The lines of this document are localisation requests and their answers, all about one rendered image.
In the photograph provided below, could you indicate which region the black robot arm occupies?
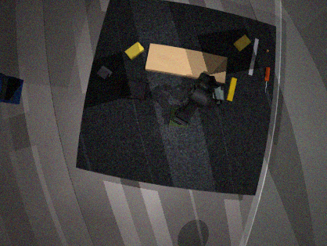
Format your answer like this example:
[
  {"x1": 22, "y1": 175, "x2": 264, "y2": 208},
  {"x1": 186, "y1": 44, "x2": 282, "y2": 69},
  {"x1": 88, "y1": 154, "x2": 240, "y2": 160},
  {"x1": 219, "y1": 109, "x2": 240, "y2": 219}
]
[{"x1": 173, "y1": 73, "x2": 213, "y2": 126}]

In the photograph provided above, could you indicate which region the yellow rectangular block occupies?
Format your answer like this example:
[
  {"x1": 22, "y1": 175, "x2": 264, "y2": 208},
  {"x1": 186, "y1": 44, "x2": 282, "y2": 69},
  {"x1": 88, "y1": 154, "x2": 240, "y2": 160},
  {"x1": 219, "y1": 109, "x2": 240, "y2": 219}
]
[
  {"x1": 234, "y1": 35, "x2": 251, "y2": 52},
  {"x1": 125, "y1": 42, "x2": 144, "y2": 60}
]

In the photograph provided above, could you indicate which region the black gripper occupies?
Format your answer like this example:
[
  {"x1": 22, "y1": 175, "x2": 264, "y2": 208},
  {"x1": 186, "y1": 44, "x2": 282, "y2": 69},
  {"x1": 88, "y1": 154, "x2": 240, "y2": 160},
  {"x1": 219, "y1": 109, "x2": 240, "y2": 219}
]
[{"x1": 207, "y1": 76, "x2": 221, "y2": 108}]

